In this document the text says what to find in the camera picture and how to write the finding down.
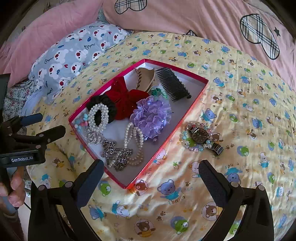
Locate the clear crystal bead ornament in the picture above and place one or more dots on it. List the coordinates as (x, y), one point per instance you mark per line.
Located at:
(92, 138)

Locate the red cardboard box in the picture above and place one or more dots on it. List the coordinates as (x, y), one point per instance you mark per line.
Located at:
(134, 173)

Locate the black hair comb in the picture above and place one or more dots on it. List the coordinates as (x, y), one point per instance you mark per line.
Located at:
(173, 85)

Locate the purple organza scrunchie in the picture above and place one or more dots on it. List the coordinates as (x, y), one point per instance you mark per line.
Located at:
(150, 118)

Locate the black scrunchie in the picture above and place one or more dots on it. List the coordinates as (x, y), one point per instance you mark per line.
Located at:
(108, 102)

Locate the person's left hand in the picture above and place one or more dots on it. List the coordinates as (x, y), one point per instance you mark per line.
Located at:
(18, 187)

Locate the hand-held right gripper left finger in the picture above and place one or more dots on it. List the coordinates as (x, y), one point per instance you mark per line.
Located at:
(90, 184)

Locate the pink duvet with plaid hearts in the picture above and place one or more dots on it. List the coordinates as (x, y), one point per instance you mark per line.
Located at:
(185, 16)

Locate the red velvet hair bow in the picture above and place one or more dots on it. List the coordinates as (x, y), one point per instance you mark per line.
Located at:
(124, 97)

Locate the black and silver wristwatch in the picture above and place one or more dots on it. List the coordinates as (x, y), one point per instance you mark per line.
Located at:
(198, 135)

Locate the grey bear print pillow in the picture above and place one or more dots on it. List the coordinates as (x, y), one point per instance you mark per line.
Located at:
(69, 58)

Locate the yellow bear print blanket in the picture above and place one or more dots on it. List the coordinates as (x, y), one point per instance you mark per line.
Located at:
(231, 104)

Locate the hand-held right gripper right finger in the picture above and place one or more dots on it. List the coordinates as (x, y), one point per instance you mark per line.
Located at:
(212, 180)

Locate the beige hair claw clip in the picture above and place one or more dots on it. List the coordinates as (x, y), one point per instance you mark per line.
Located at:
(148, 77)

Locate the floral bed sheet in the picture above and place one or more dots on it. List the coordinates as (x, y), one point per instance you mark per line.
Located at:
(18, 92)

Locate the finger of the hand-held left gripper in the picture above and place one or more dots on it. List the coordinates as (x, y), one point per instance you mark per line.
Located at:
(46, 136)
(30, 119)

